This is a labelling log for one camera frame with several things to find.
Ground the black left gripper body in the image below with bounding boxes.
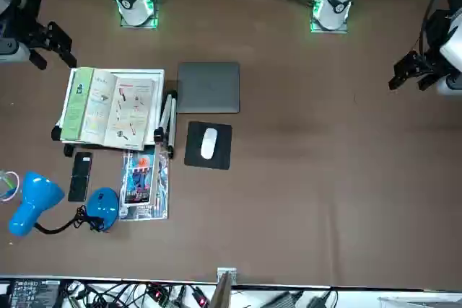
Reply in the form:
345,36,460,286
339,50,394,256
414,51,447,76

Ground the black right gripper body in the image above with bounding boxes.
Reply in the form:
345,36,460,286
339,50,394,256
16,20,51,52

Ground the green cover picture book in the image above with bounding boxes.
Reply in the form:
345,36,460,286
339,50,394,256
60,66,157,151

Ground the blue desk lamp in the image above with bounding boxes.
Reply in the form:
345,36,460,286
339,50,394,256
9,171,121,237

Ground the small blue cover book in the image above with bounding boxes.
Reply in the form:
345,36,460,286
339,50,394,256
123,152,157,206

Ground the white folding laptop stand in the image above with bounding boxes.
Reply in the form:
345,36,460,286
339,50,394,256
51,67,178,160

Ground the black folding phone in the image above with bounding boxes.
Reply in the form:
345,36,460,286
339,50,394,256
67,151,94,203

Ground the pink mesh pen cup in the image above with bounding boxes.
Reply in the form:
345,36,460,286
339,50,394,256
0,170,21,204

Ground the dark grey laptop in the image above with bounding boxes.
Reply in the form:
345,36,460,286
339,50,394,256
176,61,241,115

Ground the black mouse pad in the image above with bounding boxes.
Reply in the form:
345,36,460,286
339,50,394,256
183,120,233,171

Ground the large glossy blue magazine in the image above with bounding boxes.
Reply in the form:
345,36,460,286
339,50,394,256
118,144,170,221

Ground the white computer mouse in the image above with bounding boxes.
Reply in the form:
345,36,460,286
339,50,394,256
200,127,218,160

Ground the black labelled power adapter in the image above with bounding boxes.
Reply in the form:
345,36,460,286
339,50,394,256
6,278,61,308

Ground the black plug with red light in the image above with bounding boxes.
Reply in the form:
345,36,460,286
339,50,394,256
149,284,169,304
193,288,211,307

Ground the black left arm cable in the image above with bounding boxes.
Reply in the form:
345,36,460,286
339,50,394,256
419,0,453,57

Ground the black lamp power cable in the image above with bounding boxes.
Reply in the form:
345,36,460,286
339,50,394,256
74,205,104,232

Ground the aluminium frame post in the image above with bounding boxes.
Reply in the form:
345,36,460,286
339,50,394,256
210,270,232,308

